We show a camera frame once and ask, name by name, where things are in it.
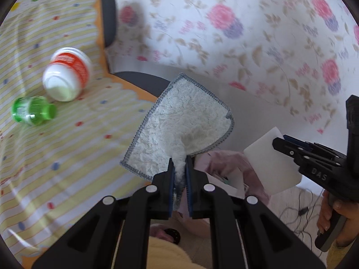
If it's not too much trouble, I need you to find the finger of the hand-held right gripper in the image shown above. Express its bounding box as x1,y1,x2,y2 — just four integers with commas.
272,137,347,172
282,134,347,161

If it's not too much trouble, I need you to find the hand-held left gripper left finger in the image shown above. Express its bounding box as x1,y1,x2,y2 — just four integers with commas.
32,157,176,269

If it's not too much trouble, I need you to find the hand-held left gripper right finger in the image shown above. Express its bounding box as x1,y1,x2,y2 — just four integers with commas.
185,155,327,269

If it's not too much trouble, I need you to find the white paper sheet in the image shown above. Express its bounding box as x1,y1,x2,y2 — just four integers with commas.
243,127,303,196

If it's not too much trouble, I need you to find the pink plastic bag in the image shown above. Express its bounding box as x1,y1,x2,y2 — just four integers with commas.
171,150,271,238

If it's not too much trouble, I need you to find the grey white fluffy cloth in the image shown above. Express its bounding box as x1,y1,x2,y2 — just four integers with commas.
120,73,235,212

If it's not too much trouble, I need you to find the person's yellow sleeved right forearm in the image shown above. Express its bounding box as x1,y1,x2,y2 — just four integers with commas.
327,239,359,269

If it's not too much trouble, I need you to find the person's right hand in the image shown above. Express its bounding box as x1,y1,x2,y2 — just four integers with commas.
317,191,359,247

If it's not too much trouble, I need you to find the dark round object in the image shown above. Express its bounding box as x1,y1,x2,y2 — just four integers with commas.
164,228,182,244

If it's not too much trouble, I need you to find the person's yellow clothing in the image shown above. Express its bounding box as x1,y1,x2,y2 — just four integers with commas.
147,237,214,269

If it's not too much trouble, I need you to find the yellow striped dotted cloth cover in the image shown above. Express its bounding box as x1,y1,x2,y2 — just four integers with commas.
0,0,169,267

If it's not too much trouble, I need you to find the floral sheet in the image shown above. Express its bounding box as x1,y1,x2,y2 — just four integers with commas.
103,0,359,136

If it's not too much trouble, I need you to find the white jar with orange label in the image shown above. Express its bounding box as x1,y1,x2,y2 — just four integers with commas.
42,47,93,102

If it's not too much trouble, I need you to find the green plastic bottle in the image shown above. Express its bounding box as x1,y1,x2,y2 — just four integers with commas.
11,95,58,126

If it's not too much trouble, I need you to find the grey office chair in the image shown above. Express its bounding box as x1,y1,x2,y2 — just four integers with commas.
99,0,172,102

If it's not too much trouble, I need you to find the black cable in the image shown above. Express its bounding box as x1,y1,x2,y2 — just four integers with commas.
280,188,324,248

